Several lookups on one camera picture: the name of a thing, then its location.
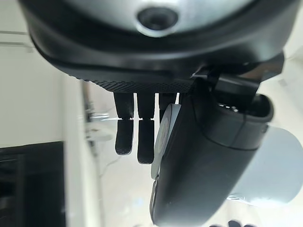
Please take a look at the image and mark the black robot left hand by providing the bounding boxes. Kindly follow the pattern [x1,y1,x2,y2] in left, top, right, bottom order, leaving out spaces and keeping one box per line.
[18,0,288,226]

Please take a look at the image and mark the black dishwasher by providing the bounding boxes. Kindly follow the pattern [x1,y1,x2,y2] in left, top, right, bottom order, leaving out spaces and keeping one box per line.
[0,141,66,227]

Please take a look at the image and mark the white cabinet side panel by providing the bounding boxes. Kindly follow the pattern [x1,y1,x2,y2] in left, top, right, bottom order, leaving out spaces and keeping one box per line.
[62,75,105,227]

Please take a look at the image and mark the chrome metal fixture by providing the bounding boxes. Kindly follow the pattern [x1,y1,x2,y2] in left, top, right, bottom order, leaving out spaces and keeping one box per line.
[85,112,114,143]

